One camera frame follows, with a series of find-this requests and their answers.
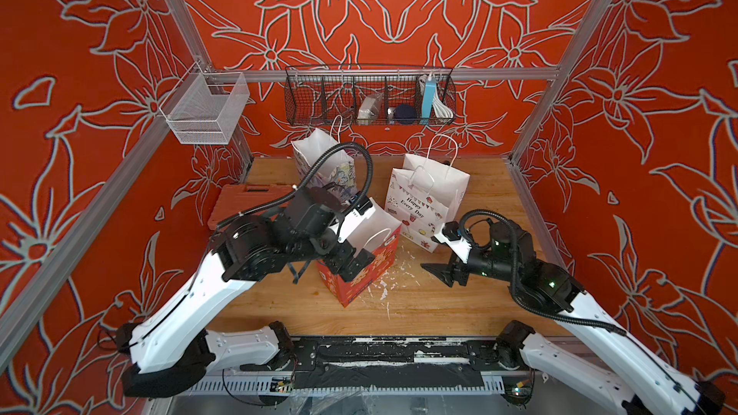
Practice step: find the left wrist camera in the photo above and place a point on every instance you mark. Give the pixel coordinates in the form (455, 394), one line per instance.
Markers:
(354, 219)

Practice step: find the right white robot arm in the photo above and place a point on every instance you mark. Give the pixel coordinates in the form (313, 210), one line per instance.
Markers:
(633, 379)

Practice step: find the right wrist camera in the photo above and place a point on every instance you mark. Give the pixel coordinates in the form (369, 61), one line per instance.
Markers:
(449, 235)

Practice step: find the colourful patterned paper bag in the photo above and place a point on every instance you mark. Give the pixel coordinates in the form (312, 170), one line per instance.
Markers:
(337, 173)

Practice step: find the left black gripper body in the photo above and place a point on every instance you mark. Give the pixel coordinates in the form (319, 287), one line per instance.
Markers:
(340, 256)

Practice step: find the white happy day paper bag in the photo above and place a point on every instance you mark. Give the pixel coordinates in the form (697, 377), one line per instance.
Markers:
(424, 194)

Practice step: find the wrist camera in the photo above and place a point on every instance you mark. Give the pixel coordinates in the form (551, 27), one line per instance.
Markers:
(449, 235)
(354, 219)

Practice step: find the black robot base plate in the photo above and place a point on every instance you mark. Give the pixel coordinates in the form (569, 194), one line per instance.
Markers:
(387, 362)

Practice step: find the red RICH paper bag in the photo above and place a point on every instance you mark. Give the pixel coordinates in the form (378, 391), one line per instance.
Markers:
(375, 239)

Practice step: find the dark blue round object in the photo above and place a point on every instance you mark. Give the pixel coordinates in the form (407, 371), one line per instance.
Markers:
(405, 114)

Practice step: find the white wire mesh basket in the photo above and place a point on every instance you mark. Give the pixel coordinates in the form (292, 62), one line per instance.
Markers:
(206, 107)

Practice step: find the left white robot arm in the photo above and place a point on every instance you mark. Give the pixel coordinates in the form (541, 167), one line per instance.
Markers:
(173, 350)

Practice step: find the light blue box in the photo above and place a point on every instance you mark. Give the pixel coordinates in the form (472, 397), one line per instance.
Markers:
(428, 85)

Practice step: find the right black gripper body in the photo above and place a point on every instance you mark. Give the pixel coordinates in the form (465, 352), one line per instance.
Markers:
(462, 271)

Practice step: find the silver packet in basket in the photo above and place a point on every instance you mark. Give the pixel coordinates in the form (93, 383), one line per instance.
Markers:
(370, 109)

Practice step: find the black wire wall basket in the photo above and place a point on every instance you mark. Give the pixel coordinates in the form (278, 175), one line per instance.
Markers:
(323, 95)

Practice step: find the orange plastic tool case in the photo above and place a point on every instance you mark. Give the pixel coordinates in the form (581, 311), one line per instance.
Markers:
(234, 198)

